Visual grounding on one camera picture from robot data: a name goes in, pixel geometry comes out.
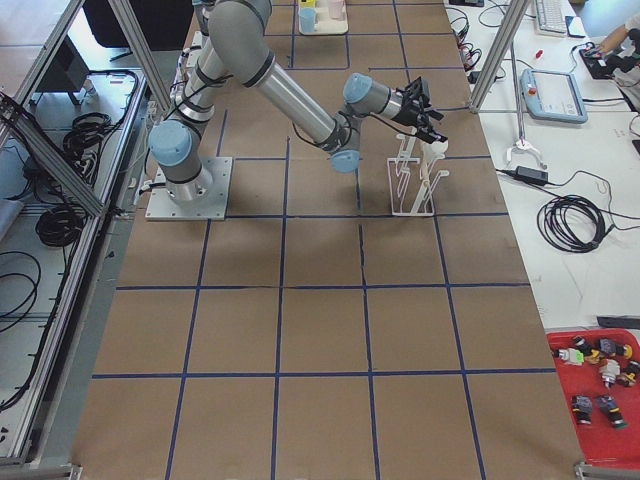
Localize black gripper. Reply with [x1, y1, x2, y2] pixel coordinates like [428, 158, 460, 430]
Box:
[391, 76, 448, 142]

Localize white cup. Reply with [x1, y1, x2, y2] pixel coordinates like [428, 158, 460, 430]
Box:
[422, 140, 449, 162]

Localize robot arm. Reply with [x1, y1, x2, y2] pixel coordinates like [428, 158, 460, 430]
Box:
[149, 1, 448, 204]

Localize pink cup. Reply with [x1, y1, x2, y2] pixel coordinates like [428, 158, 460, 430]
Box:
[327, 0, 344, 20]

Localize black power adapter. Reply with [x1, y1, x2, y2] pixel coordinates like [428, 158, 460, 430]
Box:
[514, 166, 548, 186]

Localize blue teach pendant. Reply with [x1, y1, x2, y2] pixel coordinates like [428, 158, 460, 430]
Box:
[520, 69, 588, 124]

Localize cream serving tray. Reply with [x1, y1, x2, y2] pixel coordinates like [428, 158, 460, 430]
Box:
[306, 0, 349, 36]

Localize white keyboard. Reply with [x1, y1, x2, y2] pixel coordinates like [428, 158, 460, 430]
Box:
[532, 0, 567, 36]

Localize person in white shirt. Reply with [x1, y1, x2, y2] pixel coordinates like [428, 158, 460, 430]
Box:
[597, 9, 640, 111]

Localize red parts tray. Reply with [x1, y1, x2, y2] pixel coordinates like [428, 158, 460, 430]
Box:
[547, 329, 639, 470]

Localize white wire cup rack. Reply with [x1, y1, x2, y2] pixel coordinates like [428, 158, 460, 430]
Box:
[387, 134, 450, 217]

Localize coiled black cable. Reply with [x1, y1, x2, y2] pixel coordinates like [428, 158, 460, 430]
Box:
[536, 194, 609, 253]

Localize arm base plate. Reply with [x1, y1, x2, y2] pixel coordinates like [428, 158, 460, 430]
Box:
[146, 157, 233, 221]

